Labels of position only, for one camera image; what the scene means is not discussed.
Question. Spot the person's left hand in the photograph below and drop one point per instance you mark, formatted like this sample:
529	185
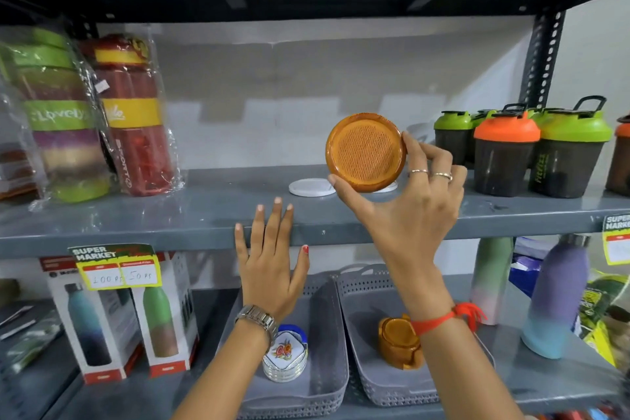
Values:
268	277

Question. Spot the person's right hand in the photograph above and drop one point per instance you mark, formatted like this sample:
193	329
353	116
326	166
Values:
418	227

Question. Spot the person's left thumb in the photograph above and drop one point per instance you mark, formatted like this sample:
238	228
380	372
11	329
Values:
301	264

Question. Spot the person's right middle finger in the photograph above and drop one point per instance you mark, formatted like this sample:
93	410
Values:
440	163

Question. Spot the person's right thumb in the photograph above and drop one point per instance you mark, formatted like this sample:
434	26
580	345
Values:
352	200

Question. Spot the person's left little finger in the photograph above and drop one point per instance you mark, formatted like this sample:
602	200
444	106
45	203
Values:
240	245

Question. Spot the person's left middle finger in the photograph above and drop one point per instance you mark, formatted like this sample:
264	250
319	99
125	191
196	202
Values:
274	225

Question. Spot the orange round coaster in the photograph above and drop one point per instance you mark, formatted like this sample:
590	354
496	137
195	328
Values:
364	151

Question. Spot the person's right forearm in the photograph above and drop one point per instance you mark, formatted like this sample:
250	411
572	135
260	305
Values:
453	365

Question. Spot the person's left forearm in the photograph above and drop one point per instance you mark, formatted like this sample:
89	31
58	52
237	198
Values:
221	375

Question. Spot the small green lid shaker bottle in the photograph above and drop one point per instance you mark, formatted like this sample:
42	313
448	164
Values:
452	136

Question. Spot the white round coaster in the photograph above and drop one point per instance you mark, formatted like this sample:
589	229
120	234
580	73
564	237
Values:
311	187
389	187

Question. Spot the grey metal shelf rack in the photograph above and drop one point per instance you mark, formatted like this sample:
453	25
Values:
197	218

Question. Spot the orange lid shaker bottle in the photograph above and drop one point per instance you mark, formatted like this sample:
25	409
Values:
504	159
621	159

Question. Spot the silver wristwatch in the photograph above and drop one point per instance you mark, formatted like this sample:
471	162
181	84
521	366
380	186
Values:
257	317

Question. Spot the grey plastic basket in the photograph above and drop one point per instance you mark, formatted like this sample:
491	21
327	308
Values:
364	336
322	346

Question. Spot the floral white coaster set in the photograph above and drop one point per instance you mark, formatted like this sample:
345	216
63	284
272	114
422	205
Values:
285	354

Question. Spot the boxed green bottle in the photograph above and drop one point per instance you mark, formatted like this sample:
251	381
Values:
165	326

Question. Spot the green pink gradient bottle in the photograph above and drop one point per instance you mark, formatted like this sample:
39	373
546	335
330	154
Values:
491	277

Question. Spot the orange coaster holder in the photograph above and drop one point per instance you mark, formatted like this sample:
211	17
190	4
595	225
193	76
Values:
397	343

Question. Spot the green yellow price label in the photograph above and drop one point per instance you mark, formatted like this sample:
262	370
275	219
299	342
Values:
617	240
115	267

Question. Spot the large green lid shaker bottle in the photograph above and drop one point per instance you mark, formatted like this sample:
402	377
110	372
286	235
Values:
571	159

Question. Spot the blue package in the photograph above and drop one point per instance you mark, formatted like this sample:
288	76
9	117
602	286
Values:
529	267

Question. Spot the red yellow wrapped bottle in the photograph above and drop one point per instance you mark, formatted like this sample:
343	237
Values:
133	129

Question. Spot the boxed blue bottle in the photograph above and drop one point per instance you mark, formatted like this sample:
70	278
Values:
91	331

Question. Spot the purple blue gradient bottle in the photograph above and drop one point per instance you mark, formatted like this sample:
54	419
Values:
556	296

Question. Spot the yellow green packets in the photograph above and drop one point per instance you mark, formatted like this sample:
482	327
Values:
603	316

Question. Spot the green purple wrapped bottle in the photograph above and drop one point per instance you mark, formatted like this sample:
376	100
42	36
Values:
59	114

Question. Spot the clear wrapped dark items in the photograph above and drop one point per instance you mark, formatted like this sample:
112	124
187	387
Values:
27	336

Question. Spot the clear wrapped package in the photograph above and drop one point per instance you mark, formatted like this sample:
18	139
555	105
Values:
17	163

